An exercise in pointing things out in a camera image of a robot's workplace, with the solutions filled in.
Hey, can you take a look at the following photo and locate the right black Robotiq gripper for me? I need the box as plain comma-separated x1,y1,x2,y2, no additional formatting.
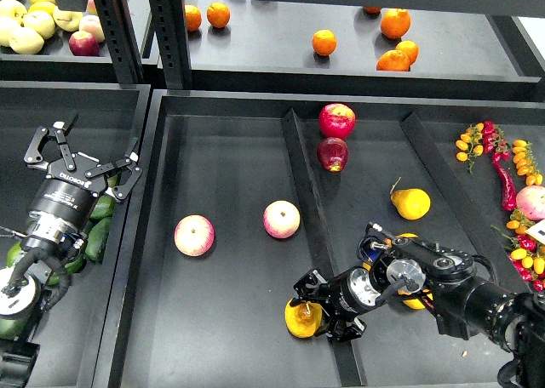
291,267,381,342

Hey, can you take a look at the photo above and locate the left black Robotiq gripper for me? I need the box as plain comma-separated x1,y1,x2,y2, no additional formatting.
24,113,142,231

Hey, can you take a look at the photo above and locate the yellow pear with stem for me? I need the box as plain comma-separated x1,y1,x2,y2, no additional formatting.
284,299,323,339

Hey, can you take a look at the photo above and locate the dark green avocado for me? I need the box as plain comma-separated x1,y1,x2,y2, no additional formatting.
0,318,28,340

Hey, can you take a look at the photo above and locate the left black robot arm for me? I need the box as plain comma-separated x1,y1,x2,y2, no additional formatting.
1,122,142,387

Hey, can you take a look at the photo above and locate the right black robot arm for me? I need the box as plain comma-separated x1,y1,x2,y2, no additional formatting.
289,222,544,387

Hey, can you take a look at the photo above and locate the green avocado top right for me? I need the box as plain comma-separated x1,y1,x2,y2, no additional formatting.
107,174,119,188

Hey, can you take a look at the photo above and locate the green avocado right column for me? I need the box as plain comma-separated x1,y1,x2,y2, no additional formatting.
85,217,112,262

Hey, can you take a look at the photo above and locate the yellow pear brown end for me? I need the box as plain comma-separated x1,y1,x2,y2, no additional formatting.
398,290,426,310

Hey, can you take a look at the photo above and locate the green avocado lower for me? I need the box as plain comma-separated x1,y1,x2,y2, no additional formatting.
47,254,86,286

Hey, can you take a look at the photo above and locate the green avocado far left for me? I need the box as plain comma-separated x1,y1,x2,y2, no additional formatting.
6,242,22,267

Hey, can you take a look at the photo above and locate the yellow pear middle pile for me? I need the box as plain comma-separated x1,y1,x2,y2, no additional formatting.
396,233,418,238

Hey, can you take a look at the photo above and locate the yellow pear upper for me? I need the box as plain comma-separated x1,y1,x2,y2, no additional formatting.
390,178,431,220

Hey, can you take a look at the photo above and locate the pink apple centre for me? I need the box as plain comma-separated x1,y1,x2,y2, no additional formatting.
262,200,301,239

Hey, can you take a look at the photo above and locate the pink apple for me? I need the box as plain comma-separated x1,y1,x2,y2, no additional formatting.
262,200,301,239
174,214,215,257

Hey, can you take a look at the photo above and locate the red apple upper shelf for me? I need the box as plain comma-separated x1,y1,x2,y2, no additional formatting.
69,31,100,57

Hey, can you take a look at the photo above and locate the pink apple left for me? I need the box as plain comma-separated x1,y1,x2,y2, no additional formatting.
174,214,215,257

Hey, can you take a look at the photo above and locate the pale yellow apple front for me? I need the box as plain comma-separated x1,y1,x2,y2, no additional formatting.
8,27,44,54

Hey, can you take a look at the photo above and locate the pale yellow apple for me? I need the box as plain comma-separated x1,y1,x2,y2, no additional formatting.
8,27,44,54
23,10,56,40

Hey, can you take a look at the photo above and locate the peach pink apple shelf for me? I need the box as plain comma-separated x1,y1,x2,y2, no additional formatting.
79,14,105,43

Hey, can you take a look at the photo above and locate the pale yellow apple stem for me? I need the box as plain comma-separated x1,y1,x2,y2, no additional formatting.
53,7,83,32

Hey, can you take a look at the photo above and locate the dark red apple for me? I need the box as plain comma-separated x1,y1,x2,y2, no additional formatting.
317,137,348,173

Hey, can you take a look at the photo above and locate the pale yellow apple middle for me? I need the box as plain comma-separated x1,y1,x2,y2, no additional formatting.
23,10,56,40

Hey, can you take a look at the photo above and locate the bright red apple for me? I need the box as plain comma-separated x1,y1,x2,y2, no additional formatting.
318,103,356,140

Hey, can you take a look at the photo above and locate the orange fruit far left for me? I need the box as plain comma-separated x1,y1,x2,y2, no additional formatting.
184,4,202,32

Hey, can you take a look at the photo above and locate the mixed cherry tomatoes lower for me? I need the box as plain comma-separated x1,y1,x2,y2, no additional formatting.
492,208,544,292

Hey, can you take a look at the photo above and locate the red chili pepper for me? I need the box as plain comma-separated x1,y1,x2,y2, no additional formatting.
492,152,516,212

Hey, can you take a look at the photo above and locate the white price label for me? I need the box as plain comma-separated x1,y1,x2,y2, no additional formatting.
525,220,545,244

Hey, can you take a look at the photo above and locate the pink apple right edge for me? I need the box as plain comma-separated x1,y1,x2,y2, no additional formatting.
516,185,545,220

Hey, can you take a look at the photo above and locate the cherry tomato vine left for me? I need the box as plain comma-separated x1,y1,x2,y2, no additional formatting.
456,121,510,174

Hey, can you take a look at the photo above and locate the yellow cherry tomato vine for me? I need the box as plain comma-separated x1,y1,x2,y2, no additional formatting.
512,139,544,186

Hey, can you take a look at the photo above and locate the orange fruit centre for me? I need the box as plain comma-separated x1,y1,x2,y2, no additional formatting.
312,29,337,56

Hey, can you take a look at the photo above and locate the orange fruit front right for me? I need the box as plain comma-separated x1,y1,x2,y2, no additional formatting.
376,49,410,71

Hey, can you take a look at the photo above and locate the orange fruit right small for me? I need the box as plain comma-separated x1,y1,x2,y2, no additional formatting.
395,40,420,66

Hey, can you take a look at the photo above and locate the large orange fruit top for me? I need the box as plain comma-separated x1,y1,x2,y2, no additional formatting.
380,9,411,39

